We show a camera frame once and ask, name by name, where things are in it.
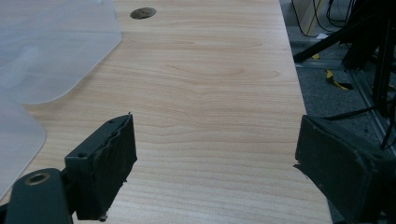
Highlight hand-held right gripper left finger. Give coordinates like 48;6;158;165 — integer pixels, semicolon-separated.
64;112;138;223

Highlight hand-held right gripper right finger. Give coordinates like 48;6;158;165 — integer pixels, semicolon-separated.
293;114;396;224

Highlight small translucent plastic sheet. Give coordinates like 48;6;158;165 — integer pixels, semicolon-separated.
0;88;47;201

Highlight black metal stand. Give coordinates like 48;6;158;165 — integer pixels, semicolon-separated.
293;0;396;151

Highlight large translucent plastic sheet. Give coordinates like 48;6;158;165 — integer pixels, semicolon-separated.
0;0;123;105

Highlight beige board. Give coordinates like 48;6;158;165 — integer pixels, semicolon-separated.
293;0;325;35

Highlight yellow floor strap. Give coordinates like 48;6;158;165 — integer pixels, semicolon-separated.
325;69;355;91

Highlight black cable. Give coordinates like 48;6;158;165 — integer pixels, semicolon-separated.
290;0;332;38

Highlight round desk cable grommet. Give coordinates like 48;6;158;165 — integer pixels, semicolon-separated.
129;7;158;21

